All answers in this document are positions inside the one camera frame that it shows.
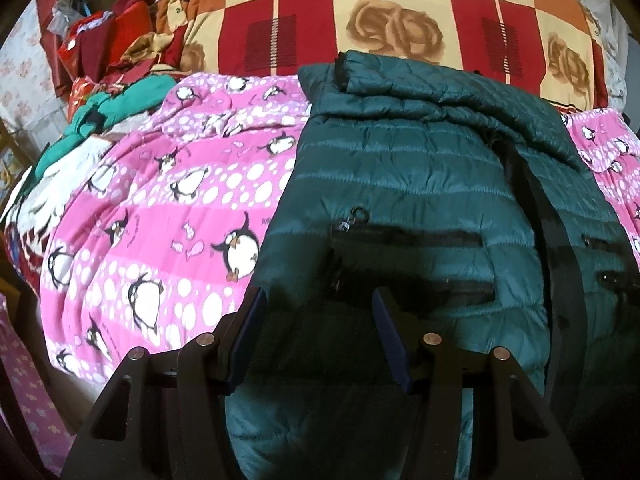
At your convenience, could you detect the dark green puffer jacket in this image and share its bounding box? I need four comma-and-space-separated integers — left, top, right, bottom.
226, 51, 639, 479

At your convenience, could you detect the red clothes pile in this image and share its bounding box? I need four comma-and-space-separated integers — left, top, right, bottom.
52, 0, 174, 102

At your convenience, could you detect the pink penguin fleece blanket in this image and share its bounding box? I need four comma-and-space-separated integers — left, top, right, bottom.
38, 71, 640, 386

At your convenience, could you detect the green cloth garment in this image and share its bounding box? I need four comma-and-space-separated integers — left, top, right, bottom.
32, 75, 176, 182

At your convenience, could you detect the red orange rose blanket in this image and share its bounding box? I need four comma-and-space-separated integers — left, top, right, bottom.
156, 0, 610, 110

